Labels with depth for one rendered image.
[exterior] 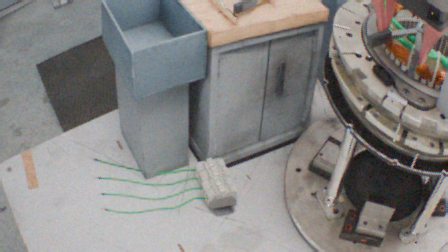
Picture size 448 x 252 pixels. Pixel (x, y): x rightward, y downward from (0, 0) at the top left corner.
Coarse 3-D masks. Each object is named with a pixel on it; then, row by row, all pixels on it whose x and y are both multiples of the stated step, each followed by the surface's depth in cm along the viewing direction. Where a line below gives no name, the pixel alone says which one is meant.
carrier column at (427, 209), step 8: (440, 184) 69; (432, 192) 71; (440, 192) 70; (432, 200) 71; (424, 208) 74; (432, 208) 73; (424, 216) 74; (416, 224) 77; (424, 224) 76; (416, 232) 78
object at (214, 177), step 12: (204, 168) 88; (216, 168) 87; (204, 180) 86; (216, 180) 85; (228, 180) 86; (204, 192) 85; (216, 192) 84; (228, 192) 84; (216, 204) 85; (228, 204) 86
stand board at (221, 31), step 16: (192, 0) 77; (208, 0) 77; (224, 0) 77; (240, 0) 77; (288, 0) 78; (304, 0) 79; (208, 16) 74; (224, 16) 74; (240, 16) 74; (256, 16) 74; (272, 16) 74; (288, 16) 75; (304, 16) 76; (320, 16) 78; (208, 32) 71; (224, 32) 71; (240, 32) 73; (256, 32) 74
